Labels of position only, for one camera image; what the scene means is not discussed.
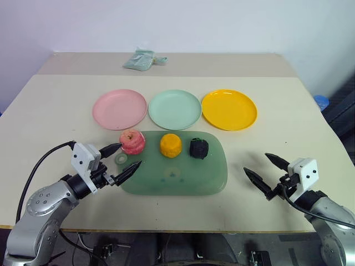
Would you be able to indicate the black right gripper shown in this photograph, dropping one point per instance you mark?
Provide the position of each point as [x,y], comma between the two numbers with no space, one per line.
[285,185]

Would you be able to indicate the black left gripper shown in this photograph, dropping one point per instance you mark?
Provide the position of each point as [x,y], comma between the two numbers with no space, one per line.
[101,177]

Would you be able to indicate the dark rounded robot base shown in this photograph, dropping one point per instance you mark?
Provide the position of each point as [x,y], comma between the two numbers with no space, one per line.
[177,249]

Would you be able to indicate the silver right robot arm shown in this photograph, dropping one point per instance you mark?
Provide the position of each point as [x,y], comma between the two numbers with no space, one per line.
[330,221]

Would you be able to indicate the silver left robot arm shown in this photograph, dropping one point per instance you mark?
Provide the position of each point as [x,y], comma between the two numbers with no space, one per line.
[41,210]

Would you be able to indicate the pink round plate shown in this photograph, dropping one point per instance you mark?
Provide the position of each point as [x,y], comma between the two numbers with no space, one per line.
[119,109]

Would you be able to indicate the orange fruit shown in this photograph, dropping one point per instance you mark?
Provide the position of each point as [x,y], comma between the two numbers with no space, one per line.
[171,145]

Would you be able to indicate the yellow round plate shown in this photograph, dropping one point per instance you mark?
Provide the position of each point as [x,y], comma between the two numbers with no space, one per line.
[229,109]

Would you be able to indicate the dark green fruit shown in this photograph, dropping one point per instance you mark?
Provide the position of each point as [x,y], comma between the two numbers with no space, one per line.
[198,148]

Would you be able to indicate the light green round plate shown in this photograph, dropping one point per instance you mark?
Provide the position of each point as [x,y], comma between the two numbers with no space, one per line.
[174,109]

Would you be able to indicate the red apple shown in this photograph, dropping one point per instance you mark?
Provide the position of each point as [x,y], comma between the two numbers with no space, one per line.
[132,142]

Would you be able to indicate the translucent green cutting board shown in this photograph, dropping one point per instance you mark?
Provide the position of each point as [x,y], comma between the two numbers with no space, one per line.
[177,171]

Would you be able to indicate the blue round object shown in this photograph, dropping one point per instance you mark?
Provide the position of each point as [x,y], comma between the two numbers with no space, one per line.
[321,102]

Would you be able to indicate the dark chair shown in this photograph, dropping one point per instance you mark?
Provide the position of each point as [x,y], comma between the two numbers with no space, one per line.
[342,108]

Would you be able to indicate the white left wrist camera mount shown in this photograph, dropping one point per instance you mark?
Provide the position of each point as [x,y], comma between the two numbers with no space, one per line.
[83,158]

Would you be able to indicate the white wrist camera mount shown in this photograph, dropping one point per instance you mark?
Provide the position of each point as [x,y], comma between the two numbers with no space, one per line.
[305,173]
[83,158]

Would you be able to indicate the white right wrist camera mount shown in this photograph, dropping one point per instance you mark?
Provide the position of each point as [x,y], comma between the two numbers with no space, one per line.
[305,173]

